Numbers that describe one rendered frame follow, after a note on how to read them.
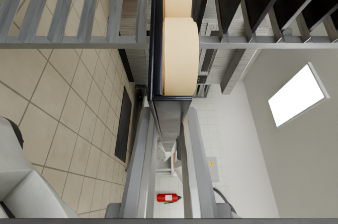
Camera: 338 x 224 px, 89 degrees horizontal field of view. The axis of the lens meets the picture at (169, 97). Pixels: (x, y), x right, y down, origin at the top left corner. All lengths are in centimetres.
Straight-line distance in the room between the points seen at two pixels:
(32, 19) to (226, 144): 425
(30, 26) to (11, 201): 55
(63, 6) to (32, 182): 58
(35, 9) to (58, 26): 12
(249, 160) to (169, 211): 208
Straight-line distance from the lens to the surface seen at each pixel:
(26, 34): 75
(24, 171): 35
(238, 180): 444
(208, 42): 60
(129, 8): 263
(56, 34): 70
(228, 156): 446
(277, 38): 67
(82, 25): 67
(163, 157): 61
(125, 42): 60
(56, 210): 35
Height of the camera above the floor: 77
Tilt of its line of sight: level
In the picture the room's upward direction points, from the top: 90 degrees clockwise
